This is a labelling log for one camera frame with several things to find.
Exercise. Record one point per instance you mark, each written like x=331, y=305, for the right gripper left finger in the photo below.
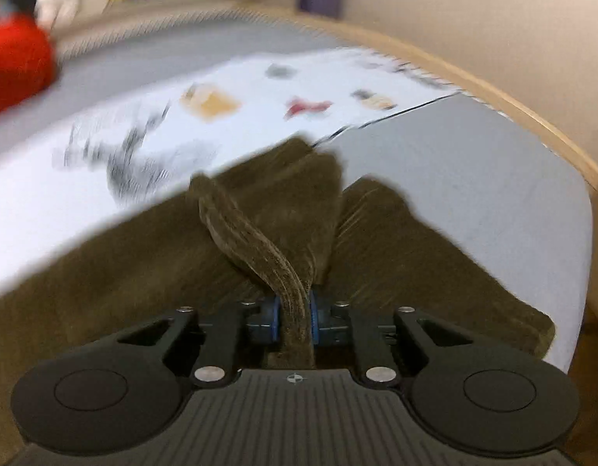
x=236, y=337

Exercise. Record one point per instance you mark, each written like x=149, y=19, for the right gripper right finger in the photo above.
x=345, y=338

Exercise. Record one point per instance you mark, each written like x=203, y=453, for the dark brown corduroy pants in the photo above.
x=281, y=221

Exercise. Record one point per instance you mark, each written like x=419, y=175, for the white printed bed runner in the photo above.
x=106, y=163

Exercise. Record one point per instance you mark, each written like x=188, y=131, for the red folded quilt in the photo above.
x=27, y=60

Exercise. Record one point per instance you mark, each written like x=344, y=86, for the white plush toy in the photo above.
x=52, y=13

